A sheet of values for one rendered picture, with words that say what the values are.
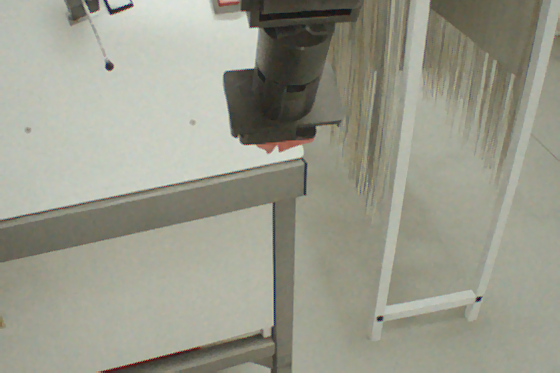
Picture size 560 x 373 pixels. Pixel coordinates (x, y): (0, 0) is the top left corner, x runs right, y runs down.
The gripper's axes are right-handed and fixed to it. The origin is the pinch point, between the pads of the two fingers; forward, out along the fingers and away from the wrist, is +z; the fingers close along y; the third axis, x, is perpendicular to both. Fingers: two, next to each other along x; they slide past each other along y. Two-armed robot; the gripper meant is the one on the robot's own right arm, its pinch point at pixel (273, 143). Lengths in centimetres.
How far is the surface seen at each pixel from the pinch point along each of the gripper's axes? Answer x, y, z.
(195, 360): 11, 12, 68
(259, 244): -4.0, -2.3, 44.0
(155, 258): -2.8, 15.7, 40.6
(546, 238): -18, -118, 131
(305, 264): -24, -28, 134
